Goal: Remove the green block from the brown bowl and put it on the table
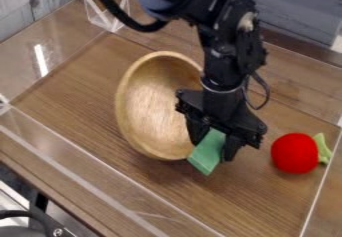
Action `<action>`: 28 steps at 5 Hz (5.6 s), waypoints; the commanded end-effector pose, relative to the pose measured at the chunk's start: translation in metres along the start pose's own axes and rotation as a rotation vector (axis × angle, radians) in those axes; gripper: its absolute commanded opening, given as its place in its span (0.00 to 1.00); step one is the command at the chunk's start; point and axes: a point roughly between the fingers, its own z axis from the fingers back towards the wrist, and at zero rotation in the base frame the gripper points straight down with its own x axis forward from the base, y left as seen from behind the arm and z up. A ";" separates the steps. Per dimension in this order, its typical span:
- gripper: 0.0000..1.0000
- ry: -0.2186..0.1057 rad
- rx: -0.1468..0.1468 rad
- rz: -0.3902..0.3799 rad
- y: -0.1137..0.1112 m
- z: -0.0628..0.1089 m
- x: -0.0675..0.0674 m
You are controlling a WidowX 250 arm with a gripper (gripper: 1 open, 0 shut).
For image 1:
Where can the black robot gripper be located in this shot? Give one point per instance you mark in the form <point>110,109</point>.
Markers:
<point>222,110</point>

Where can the green rectangular block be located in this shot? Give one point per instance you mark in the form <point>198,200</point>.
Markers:
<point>204,156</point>

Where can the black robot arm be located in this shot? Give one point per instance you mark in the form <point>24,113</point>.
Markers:
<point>228,32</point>

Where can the light wooden bowl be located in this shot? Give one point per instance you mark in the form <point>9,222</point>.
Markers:
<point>150,123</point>

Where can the red plush tomato toy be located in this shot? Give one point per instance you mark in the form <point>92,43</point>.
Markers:
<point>298,152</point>

